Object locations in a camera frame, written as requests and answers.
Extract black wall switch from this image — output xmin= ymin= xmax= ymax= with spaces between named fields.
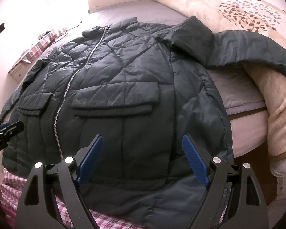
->
xmin=0 ymin=23 xmax=5 ymax=33

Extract grey quilted bed mattress cover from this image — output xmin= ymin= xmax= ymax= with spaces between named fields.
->
xmin=41 ymin=0 xmax=269 ymax=120

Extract beige bed frame base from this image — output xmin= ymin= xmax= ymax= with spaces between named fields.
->
xmin=230 ymin=109 xmax=286 ymax=228

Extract dark green quilted puffer jacket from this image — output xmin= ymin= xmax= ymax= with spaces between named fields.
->
xmin=0 ymin=17 xmax=286 ymax=228

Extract red plaid cloth on nightstand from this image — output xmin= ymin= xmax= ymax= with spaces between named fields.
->
xmin=9 ymin=28 xmax=67 ymax=73

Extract pink plaid pajama trousers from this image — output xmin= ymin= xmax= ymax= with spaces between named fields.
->
xmin=0 ymin=167 xmax=229 ymax=229

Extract beige floral leaf blanket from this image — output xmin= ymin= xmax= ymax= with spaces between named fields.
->
xmin=156 ymin=0 xmax=286 ymax=177

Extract black cable on bed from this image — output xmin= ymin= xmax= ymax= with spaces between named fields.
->
xmin=37 ymin=21 xmax=84 ymax=46

